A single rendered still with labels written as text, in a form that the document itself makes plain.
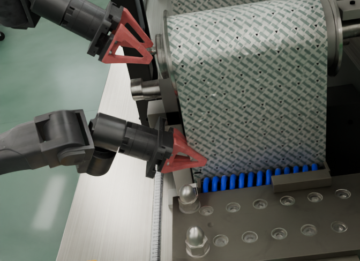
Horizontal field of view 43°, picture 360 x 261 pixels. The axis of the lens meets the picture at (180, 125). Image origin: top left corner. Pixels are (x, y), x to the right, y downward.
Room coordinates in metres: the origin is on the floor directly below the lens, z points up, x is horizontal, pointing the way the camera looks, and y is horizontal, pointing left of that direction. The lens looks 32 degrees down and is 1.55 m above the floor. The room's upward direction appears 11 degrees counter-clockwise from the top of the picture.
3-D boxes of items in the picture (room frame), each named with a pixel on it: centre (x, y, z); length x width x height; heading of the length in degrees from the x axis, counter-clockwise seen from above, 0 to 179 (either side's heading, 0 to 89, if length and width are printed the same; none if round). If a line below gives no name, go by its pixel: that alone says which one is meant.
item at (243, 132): (0.63, -0.12, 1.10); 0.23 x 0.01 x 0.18; 85
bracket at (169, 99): (0.74, 0.03, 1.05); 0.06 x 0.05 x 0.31; 85
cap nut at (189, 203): (0.57, 0.01, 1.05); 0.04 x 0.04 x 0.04
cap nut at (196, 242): (0.47, 0.01, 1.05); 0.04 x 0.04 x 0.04
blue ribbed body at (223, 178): (0.60, -0.12, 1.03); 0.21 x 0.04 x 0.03; 85
